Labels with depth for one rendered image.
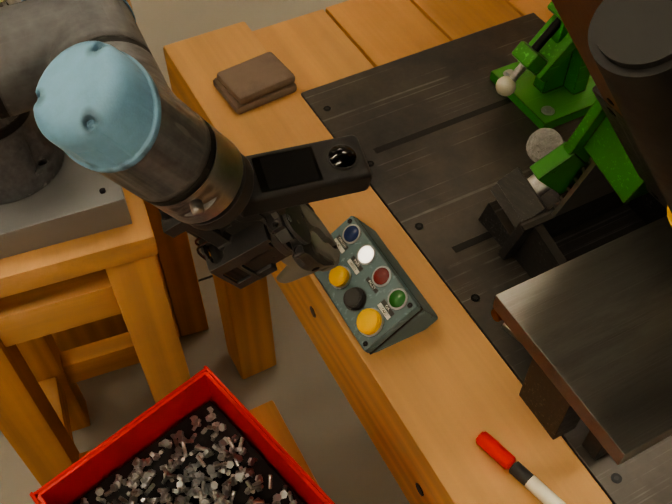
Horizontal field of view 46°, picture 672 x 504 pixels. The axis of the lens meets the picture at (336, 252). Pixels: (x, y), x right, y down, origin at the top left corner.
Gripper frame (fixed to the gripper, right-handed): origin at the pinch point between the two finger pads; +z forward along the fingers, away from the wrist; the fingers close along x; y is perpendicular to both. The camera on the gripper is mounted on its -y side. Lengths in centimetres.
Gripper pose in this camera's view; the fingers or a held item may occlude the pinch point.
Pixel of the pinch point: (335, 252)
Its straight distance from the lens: 79.9
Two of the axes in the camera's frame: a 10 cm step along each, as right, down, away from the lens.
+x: 3.1, 8.3, -4.7
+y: -8.5, 4.6, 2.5
